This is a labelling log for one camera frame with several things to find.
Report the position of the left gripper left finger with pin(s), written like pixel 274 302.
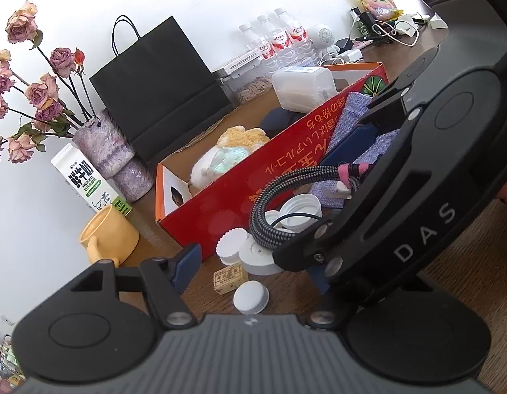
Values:
pixel 165 280

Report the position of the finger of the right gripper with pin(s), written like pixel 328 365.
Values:
pixel 386 112
pixel 385 222

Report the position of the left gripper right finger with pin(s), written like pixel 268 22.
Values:
pixel 326 313

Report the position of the purple fabric drawstring pouch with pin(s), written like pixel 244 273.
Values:
pixel 356 151

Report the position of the large ridged white cap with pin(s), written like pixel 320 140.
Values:
pixel 229 245

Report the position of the cotton swab plastic box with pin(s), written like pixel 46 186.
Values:
pixel 303 89

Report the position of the navy blue zip pouch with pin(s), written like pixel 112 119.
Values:
pixel 278 120

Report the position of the green white mesh bundle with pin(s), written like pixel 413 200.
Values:
pixel 222 159

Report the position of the yellow white plush toy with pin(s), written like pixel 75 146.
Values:
pixel 236 136

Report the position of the small flat white cap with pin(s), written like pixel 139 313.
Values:
pixel 273 215

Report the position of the open white jar lid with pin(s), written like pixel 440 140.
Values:
pixel 300 212

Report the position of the small yellow printed box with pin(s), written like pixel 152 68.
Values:
pixel 229 278

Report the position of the white charger adapter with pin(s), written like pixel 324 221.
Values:
pixel 350 56

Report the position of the small white bottle cap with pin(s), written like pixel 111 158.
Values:
pixel 251 298

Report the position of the yellow ceramic mug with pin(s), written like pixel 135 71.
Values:
pixel 109 236

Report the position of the black power adapter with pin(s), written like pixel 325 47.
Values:
pixel 344 45

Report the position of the white robot speaker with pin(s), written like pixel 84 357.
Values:
pixel 322 38

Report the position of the water bottle right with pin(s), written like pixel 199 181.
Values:
pixel 299 37

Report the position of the water bottle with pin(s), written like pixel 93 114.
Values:
pixel 254 41
pixel 299 37
pixel 279 40

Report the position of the red orange cardboard box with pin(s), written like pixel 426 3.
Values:
pixel 190 215

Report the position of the yellow snack bag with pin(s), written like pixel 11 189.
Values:
pixel 382 10

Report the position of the water bottle middle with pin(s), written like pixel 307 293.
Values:
pixel 279 40

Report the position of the clear snack storage container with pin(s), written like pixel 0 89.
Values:
pixel 243 86

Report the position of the purple textured vase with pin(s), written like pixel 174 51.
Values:
pixel 103 143

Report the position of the water bottle left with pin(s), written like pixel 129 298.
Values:
pixel 254 41

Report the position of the white green milk carton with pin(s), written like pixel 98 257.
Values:
pixel 87 182

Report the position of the white box on container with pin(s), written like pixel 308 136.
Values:
pixel 238 62

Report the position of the black paper shopping bag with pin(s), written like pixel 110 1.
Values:
pixel 161 93

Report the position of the dried pink roses bouquet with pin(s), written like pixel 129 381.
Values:
pixel 47 107

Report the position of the wire storage rack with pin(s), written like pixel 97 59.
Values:
pixel 11 375

